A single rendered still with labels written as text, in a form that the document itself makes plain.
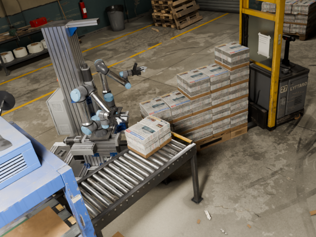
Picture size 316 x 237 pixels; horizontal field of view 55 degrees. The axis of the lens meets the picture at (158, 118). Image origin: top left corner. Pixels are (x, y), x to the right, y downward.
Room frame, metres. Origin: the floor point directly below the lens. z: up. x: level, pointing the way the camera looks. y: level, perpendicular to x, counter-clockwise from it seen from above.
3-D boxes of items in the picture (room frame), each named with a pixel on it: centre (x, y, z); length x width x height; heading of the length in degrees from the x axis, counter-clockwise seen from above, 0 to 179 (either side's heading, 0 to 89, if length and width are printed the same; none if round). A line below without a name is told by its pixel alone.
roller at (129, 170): (2.26, 0.35, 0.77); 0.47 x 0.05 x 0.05; 40
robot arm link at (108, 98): (3.41, 0.57, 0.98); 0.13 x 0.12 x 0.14; 14
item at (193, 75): (3.55, -0.52, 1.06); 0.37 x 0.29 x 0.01; 19
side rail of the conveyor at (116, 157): (2.45, 0.51, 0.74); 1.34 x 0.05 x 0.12; 130
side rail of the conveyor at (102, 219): (2.07, 0.18, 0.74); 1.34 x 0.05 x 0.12; 130
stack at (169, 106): (3.51, -0.39, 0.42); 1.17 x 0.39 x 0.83; 109
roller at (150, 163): (2.38, 0.20, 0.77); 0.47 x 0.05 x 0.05; 40
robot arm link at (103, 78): (3.53, 0.60, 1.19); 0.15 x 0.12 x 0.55; 14
